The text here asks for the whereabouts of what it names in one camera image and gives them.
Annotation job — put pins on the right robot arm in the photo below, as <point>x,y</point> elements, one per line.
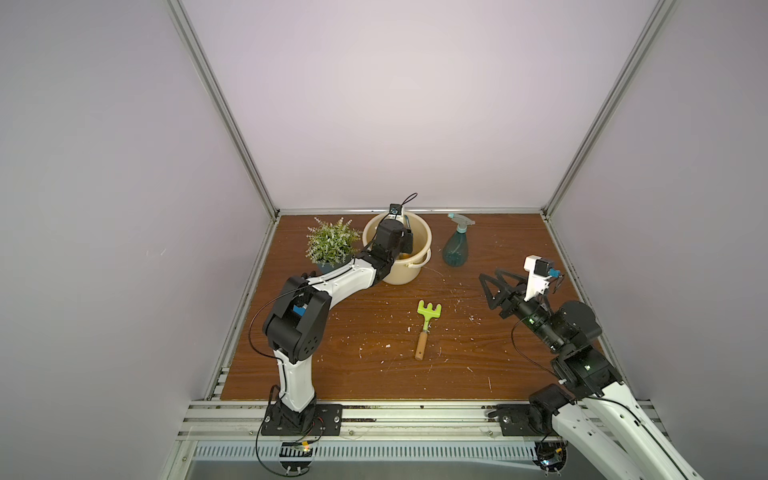
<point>590,406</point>

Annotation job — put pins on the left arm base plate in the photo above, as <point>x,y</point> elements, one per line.
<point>315,420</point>

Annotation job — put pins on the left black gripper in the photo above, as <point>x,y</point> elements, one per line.
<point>406,240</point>

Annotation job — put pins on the aluminium front rail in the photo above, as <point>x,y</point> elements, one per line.
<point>362,420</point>

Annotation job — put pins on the cream plastic bucket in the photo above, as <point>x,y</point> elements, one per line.
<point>403,270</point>

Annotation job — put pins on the teal spray bottle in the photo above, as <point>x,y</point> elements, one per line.
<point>456,251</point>

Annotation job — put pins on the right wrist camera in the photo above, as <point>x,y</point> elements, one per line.
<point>541,273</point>

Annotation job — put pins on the green rake wooden handle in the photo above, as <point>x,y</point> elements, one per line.
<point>429,312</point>

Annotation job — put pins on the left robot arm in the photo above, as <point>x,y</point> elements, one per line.
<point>296,324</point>

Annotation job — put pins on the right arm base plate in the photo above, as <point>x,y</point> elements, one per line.
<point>526,419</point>

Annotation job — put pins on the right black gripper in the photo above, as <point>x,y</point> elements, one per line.
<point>515,295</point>

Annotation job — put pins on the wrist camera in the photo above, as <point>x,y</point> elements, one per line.
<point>541,273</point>
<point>395,212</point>

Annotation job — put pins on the artificial green potted plant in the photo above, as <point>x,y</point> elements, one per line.
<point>331,244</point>

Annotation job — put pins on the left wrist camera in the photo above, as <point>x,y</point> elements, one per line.
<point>395,212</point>

